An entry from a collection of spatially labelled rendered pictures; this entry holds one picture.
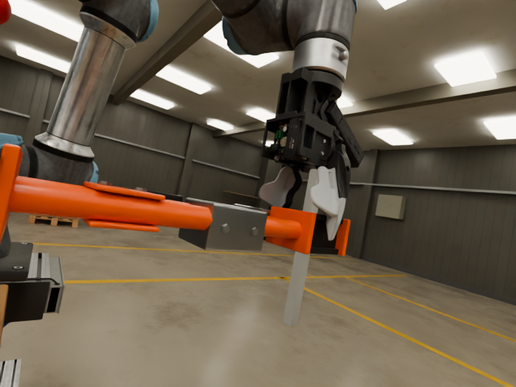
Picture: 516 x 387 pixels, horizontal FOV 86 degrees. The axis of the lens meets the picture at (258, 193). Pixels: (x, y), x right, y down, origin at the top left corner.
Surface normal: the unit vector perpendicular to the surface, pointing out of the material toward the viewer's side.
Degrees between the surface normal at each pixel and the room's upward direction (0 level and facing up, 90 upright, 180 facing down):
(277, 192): 108
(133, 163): 90
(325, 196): 69
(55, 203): 102
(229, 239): 89
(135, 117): 90
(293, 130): 91
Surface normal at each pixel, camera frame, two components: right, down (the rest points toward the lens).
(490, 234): -0.77, -0.17
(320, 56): -0.11, -0.05
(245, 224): 0.64, 0.07
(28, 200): 0.59, 0.29
